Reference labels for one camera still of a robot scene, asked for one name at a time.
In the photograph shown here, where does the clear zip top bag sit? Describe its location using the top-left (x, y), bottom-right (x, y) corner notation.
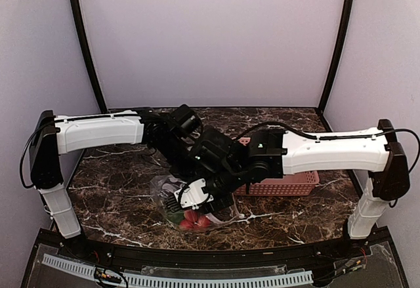
top-left (149, 175), bottom-right (242, 232)

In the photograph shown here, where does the red lychee bunch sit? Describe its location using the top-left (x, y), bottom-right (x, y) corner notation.
top-left (179, 210), bottom-right (211, 230)

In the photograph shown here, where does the pink plastic basket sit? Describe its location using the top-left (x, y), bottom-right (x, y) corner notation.
top-left (234, 136), bottom-right (320, 197)

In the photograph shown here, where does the green bell pepper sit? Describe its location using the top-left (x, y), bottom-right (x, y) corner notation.
top-left (167, 211), bottom-right (184, 226)

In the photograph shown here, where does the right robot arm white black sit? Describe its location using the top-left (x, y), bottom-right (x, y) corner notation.
top-left (190, 119), bottom-right (412, 258)

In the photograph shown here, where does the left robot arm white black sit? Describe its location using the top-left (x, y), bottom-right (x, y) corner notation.
top-left (19, 104), bottom-right (203, 259)

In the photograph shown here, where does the left wiring connector board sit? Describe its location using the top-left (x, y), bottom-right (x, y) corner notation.
top-left (93, 268), bottom-right (123, 285)

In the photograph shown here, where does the wiring connector board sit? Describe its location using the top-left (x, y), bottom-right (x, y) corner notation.
top-left (93, 268), bottom-right (123, 285)
top-left (339, 255), bottom-right (368, 274)

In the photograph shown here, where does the right wiring connector board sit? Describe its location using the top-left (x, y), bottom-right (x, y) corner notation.
top-left (339, 255), bottom-right (368, 274)

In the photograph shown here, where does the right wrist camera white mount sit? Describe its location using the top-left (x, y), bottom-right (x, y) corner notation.
top-left (163, 178), bottom-right (213, 213)

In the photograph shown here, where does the white slotted cable duct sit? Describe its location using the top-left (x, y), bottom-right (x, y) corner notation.
top-left (42, 254), bottom-right (314, 288)

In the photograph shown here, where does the black front rail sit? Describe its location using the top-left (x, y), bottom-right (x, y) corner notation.
top-left (49, 234), bottom-right (371, 271)

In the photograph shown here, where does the left black frame post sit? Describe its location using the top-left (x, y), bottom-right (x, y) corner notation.
top-left (70, 0), bottom-right (108, 113)

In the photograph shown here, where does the black frame post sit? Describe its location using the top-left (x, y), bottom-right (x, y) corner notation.
top-left (70, 0), bottom-right (108, 113)
top-left (318, 0), bottom-right (354, 114)

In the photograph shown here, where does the right black frame post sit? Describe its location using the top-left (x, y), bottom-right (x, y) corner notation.
top-left (318, 0), bottom-right (354, 114)

